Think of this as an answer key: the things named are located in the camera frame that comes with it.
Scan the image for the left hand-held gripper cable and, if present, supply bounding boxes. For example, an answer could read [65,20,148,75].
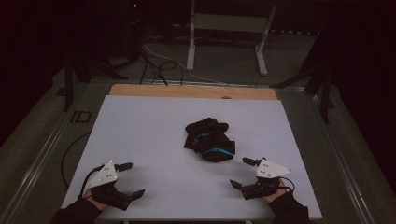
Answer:
[79,163,105,199]

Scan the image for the black stand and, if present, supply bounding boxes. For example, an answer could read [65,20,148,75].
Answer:
[61,46,129,112]
[269,31,336,124]

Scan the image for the dark stand with red light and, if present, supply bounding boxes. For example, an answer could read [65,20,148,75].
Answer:
[106,0,148,72]

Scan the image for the person's right hand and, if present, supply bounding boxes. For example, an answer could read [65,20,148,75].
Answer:
[263,178,290,204]

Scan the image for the hand-held gripper cable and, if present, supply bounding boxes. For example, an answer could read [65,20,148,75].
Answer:
[279,175,296,193]
[79,163,105,199]

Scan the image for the black looped floor cable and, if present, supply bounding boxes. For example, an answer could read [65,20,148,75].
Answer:
[138,49,185,87]

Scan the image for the white floor cable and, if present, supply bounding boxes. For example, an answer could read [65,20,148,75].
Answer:
[141,42,227,85]

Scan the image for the black curved floor cable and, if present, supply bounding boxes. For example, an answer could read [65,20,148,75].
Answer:
[60,132,92,189]

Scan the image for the metal floor rail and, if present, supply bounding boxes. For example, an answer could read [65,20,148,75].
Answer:
[275,86,376,224]
[0,78,106,224]

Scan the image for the black shorts with blue stripes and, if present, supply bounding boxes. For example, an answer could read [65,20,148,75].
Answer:
[183,117,236,163]

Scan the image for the white metal stand frame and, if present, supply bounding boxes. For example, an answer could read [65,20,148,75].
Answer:
[186,0,278,77]

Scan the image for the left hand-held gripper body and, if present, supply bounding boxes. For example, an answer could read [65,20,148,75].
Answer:
[81,160,134,212]

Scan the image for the white board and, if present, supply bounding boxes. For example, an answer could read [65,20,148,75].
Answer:
[61,94,323,220]

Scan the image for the black floor bracket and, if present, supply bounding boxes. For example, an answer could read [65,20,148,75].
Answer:
[70,109,93,124]

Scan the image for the right hand-held gripper cable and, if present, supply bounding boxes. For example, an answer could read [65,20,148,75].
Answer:
[279,175,296,193]

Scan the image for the wooden table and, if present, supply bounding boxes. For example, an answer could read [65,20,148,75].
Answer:
[108,83,279,101]

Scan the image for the person's left hand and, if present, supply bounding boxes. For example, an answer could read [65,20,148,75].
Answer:
[83,189,109,212]

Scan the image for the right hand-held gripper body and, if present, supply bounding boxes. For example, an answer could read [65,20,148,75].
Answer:
[240,159,294,201]

